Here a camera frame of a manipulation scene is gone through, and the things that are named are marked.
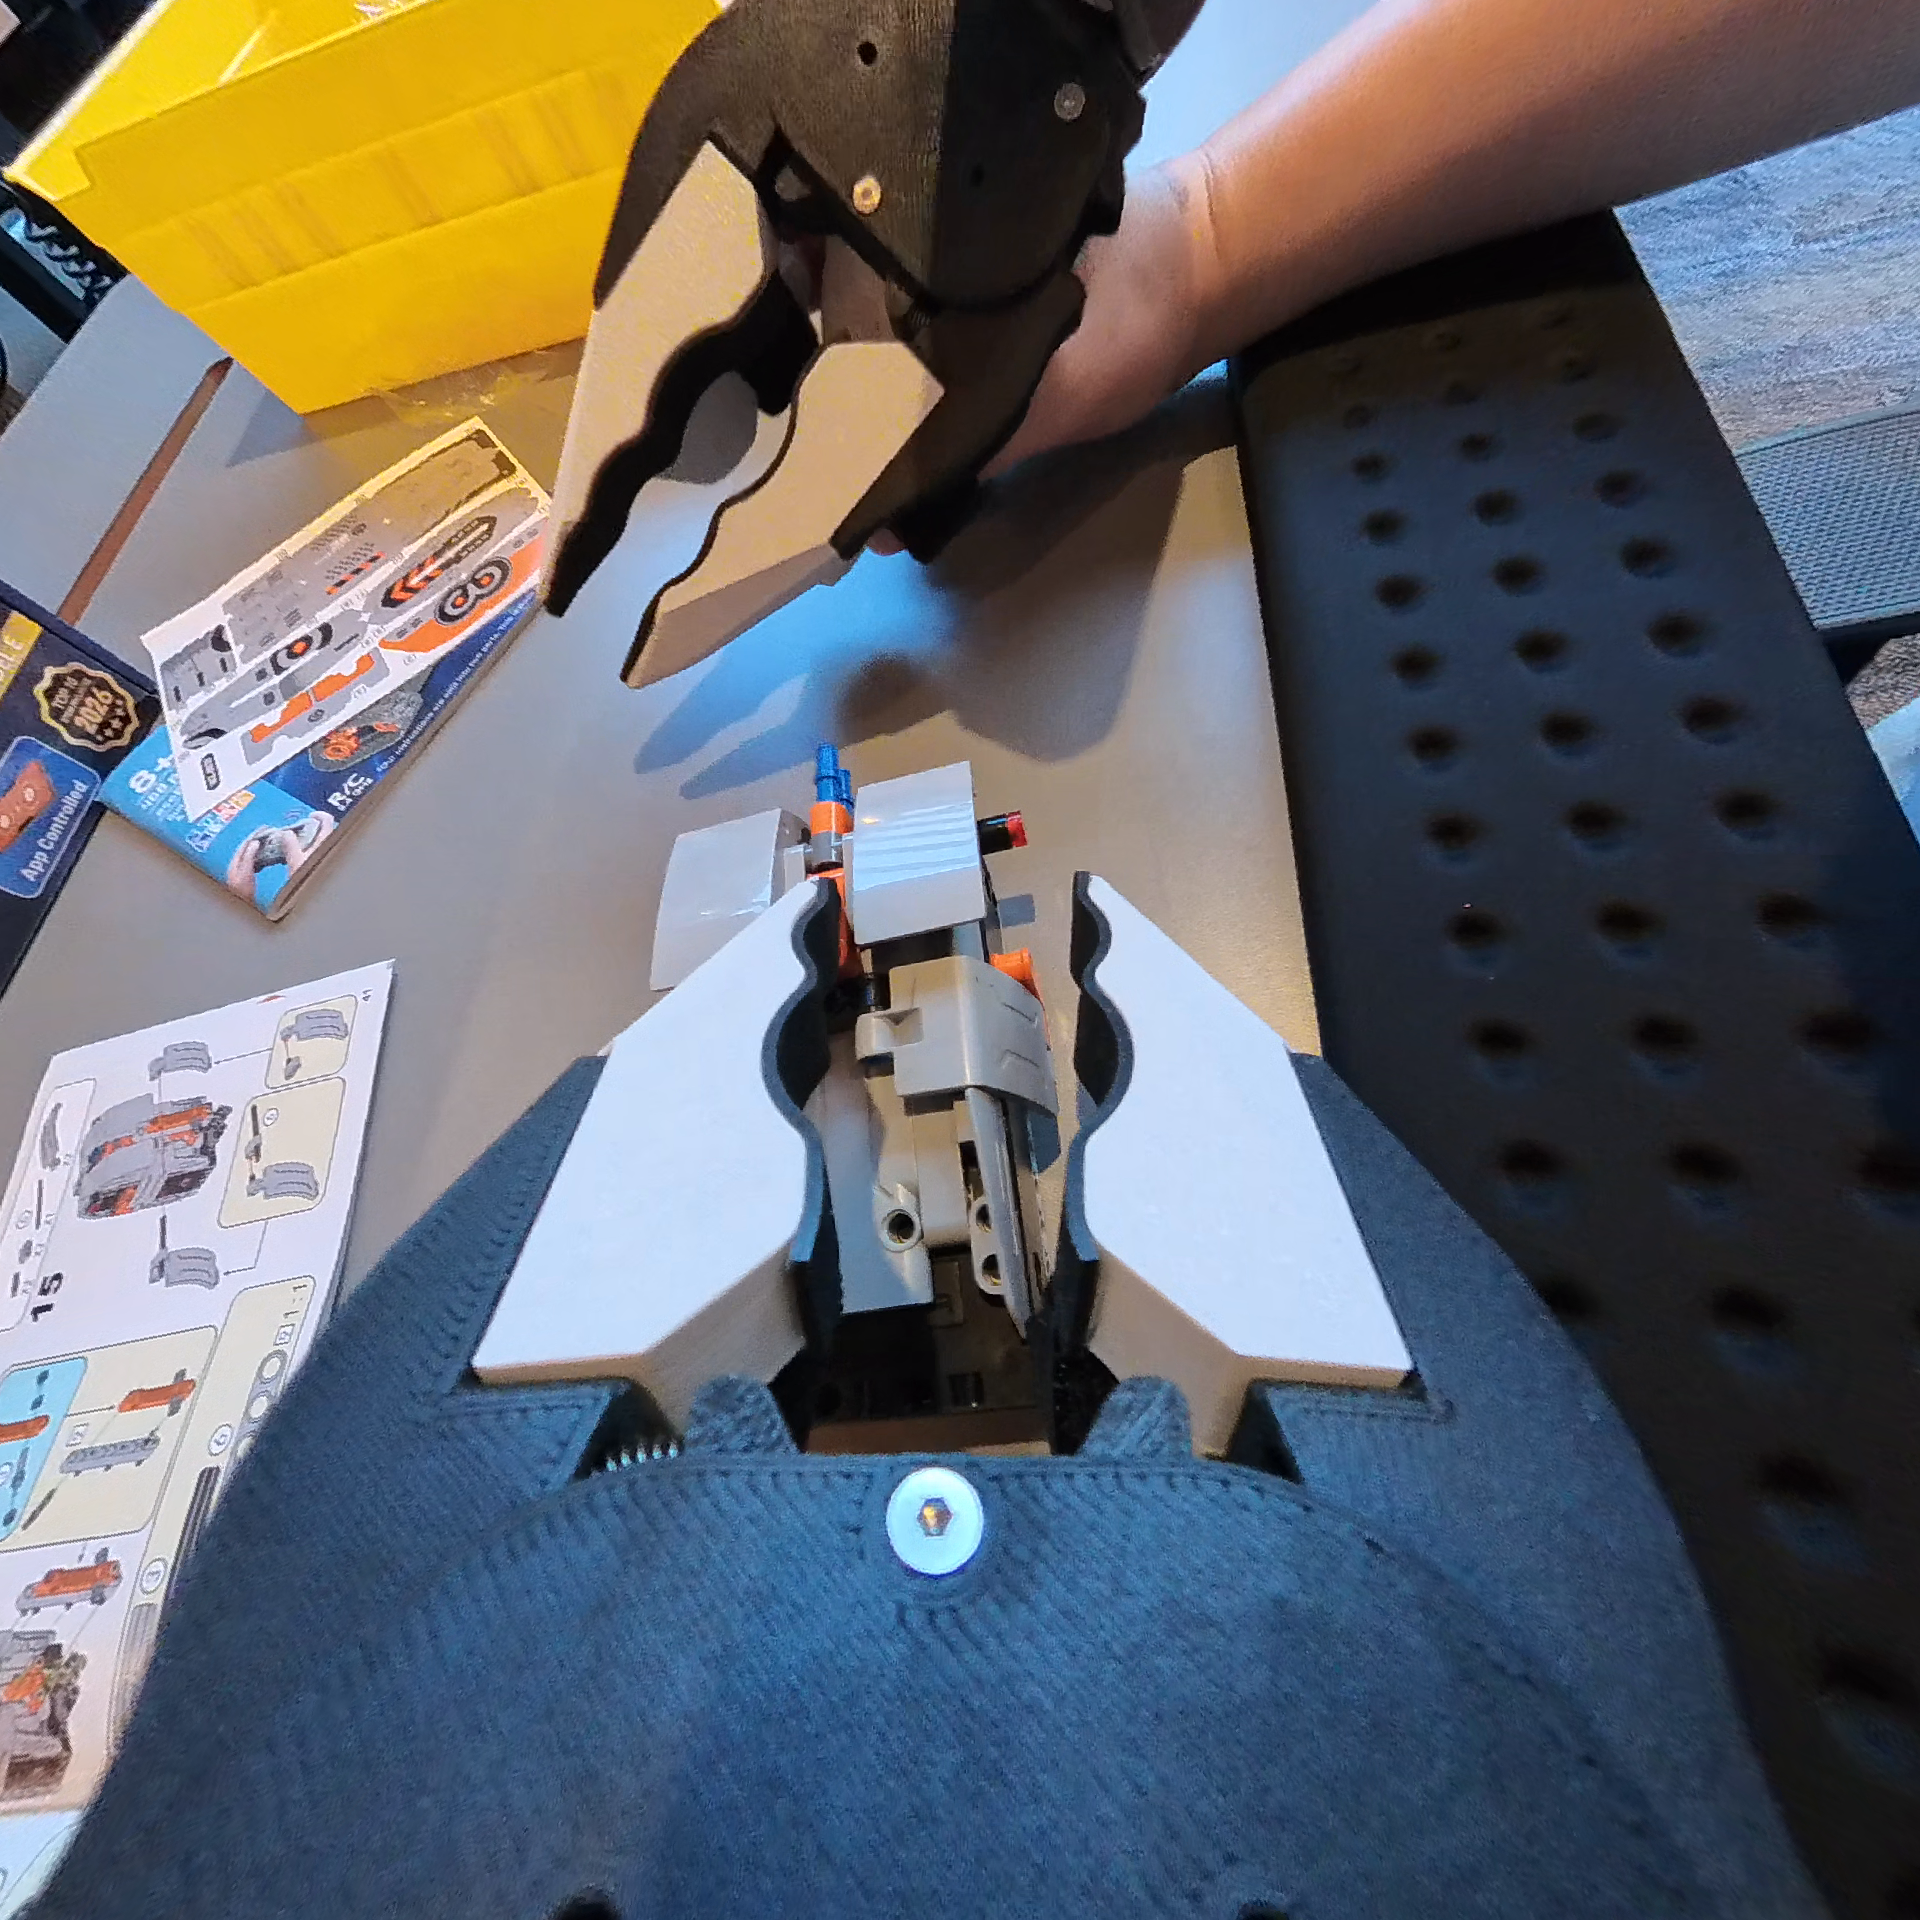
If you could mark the yellow plastic bin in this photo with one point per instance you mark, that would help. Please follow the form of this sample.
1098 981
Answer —
374 194

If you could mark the small blue booklet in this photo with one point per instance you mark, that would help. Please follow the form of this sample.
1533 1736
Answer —
330 810

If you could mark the grey desk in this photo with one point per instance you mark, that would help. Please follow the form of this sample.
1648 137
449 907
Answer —
1124 674

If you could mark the person's right hand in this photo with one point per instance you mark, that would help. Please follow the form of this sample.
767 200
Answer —
1141 300

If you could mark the blue robot kit box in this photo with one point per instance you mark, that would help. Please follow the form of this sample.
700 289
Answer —
61 780

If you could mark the sticker sheet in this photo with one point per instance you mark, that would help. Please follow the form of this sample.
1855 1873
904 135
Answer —
330 600

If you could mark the grey building block robot model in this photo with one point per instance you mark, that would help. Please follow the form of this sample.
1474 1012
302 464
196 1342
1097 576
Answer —
915 870

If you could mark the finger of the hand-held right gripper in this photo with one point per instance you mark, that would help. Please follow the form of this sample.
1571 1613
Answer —
661 300
841 451

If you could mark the person's right forearm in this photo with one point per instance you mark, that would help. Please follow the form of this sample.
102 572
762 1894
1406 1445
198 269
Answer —
1501 135

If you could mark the clear plastic wrapper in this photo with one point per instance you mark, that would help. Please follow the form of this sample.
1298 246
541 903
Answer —
480 398

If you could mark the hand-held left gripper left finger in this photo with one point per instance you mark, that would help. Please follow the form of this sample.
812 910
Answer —
644 1201

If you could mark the open instruction booklet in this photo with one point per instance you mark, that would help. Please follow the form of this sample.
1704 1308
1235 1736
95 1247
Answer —
180 1274

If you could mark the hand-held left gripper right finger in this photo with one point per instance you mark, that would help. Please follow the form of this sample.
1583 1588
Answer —
1244 1201

